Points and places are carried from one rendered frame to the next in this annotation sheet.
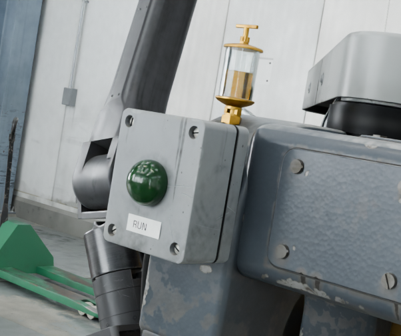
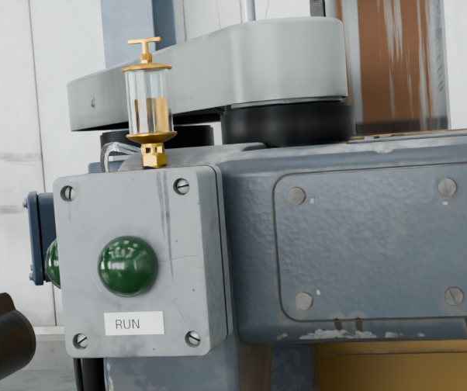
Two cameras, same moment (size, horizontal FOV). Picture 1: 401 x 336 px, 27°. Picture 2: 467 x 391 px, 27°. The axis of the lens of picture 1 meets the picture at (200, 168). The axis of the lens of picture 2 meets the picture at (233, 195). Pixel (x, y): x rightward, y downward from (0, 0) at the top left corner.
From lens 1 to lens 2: 0.21 m
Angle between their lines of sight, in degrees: 27
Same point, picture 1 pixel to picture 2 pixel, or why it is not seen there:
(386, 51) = (289, 39)
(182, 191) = (185, 264)
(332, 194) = (353, 217)
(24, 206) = not seen: outside the picture
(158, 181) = (150, 261)
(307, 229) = (330, 265)
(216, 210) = (219, 275)
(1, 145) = not seen: outside the picture
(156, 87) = not seen: outside the picture
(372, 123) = (295, 126)
